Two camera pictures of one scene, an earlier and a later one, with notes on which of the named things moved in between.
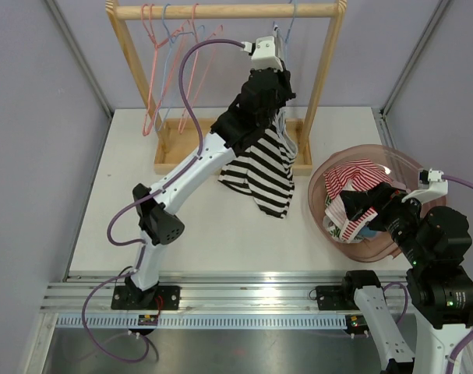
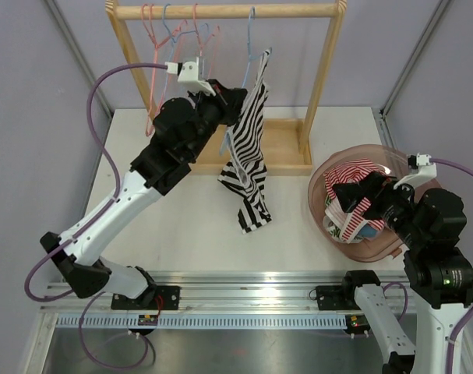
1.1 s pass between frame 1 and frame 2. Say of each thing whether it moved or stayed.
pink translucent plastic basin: stayed
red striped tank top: stayed
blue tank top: stayed
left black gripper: moved
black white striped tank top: moved
